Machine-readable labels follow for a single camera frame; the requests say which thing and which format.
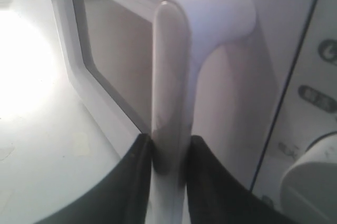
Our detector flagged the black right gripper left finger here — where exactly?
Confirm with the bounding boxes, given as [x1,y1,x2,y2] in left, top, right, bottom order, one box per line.
[40,133,153,223]

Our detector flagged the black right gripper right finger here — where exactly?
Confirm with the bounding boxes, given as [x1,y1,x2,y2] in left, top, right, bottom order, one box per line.
[186,135,293,223]

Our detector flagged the white microwave door with handle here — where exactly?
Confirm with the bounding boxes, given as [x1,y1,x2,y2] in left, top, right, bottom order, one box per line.
[54,0,315,223]

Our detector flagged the white microwave oven body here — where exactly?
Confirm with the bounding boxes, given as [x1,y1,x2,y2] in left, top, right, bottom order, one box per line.
[253,0,336,205]

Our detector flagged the upper white control knob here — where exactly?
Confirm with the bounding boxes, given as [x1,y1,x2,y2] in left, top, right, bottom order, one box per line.
[280,134,336,223]

